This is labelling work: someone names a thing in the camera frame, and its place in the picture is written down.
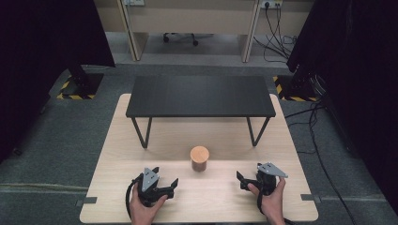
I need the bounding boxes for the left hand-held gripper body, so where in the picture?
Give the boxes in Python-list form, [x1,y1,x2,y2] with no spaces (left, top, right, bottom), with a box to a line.
[136,167,175,208]

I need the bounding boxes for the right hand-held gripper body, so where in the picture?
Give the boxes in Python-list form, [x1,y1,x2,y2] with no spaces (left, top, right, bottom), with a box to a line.
[246,161,289,197]

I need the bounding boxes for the person's right hand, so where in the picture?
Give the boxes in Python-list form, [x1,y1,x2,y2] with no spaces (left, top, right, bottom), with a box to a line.
[247,176,287,225]

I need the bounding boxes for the person's left hand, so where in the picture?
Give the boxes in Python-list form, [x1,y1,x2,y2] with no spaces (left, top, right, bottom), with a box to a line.
[129,182,169,225]

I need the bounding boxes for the wooden cylinder jar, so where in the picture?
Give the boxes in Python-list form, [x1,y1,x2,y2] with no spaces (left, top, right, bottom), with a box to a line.
[190,145,210,173]

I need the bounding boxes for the grey tape strip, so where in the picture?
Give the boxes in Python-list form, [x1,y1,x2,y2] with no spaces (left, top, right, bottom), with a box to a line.
[75,196,99,207]
[299,193,322,203]

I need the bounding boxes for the yellow black striped floor plate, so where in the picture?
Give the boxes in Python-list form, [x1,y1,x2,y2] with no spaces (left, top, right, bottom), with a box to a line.
[55,72,105,100]
[272,74,321,103]

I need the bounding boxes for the black shelf with metal legs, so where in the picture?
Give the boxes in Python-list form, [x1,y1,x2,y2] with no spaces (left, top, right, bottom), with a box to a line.
[125,74,277,150]

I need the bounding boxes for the black metal stand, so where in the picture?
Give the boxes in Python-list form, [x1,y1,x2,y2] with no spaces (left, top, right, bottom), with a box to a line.
[289,64,328,98]
[67,64,105,97]

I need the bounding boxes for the black curtain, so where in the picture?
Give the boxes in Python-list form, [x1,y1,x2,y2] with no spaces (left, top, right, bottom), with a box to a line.
[0,0,116,164]
[285,0,398,218]

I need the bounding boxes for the black office chair base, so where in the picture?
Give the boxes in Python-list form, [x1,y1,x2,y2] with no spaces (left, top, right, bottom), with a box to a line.
[161,31,200,48]

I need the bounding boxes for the beige office desk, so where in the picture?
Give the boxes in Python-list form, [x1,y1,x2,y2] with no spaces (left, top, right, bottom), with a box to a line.
[93,0,315,64]

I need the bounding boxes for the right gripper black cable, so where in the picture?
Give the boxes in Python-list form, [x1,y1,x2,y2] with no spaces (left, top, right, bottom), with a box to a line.
[255,187,299,225]

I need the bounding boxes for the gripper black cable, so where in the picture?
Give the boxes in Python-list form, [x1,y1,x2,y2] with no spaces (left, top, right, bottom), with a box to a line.
[255,187,299,225]
[125,175,145,220]

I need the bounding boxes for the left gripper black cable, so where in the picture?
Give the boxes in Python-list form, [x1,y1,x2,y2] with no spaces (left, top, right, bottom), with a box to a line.
[125,175,145,220]

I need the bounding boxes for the black floor cable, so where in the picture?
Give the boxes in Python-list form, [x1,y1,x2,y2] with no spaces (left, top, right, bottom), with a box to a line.
[283,101,359,225]

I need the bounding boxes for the black cables from socket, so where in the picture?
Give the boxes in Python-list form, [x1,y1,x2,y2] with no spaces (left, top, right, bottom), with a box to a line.
[253,2,299,64]

